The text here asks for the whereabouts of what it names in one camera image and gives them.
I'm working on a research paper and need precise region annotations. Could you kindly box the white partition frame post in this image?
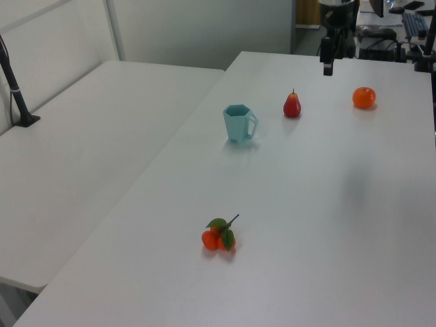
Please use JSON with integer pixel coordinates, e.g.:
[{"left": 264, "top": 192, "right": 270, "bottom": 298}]
[{"left": 105, "top": 0, "right": 127, "bottom": 63}]

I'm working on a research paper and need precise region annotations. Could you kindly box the dark computer keyboard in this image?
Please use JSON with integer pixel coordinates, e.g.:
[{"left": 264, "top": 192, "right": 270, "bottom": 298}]
[{"left": 401, "top": 12, "right": 430, "bottom": 37}]

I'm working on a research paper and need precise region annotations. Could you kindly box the black clamp-mounted camera stand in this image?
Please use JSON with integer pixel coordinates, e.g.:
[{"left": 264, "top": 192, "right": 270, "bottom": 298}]
[{"left": 413, "top": 20, "right": 436, "bottom": 73}]

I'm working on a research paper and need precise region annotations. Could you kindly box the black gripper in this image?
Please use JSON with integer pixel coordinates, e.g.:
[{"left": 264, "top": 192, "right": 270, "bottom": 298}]
[{"left": 320, "top": 5, "right": 358, "bottom": 77}]

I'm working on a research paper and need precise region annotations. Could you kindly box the black bag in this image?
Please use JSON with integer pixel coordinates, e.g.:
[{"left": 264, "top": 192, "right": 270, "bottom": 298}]
[{"left": 356, "top": 25, "right": 398, "bottom": 42}]

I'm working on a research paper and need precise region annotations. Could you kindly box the black computer monitor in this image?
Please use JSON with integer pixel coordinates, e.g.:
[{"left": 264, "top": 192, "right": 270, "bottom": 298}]
[{"left": 369, "top": 0, "right": 385, "bottom": 18}]

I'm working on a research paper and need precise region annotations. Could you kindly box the thin black stand cable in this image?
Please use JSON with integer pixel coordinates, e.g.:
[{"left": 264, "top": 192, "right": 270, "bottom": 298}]
[{"left": 0, "top": 33, "right": 18, "bottom": 127}]

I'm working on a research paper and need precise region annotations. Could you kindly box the small oranges cluster with leaves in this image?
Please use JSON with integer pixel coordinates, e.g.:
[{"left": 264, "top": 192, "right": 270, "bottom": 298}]
[{"left": 201, "top": 213, "right": 240, "bottom": 253}]

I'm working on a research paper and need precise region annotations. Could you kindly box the teal hexagonal mug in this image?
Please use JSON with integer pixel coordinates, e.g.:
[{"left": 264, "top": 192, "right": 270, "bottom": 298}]
[{"left": 223, "top": 104, "right": 260, "bottom": 146}]

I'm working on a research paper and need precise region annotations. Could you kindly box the wooden cabinet panel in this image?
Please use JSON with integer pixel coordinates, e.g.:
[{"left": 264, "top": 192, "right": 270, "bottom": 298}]
[{"left": 295, "top": 0, "right": 323, "bottom": 29}]

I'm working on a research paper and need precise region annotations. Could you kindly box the large orange mandarin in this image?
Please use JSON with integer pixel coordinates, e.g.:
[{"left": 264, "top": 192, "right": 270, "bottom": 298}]
[{"left": 352, "top": 87, "right": 377, "bottom": 110}]

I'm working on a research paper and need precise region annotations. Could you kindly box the red pear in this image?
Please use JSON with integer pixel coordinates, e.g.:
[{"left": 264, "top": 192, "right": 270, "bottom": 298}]
[{"left": 283, "top": 89, "right": 302, "bottom": 119}]

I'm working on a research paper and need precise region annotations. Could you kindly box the black camera stand pole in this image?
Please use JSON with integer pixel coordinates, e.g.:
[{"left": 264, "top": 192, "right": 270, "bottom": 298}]
[{"left": 0, "top": 33, "right": 41, "bottom": 128}]

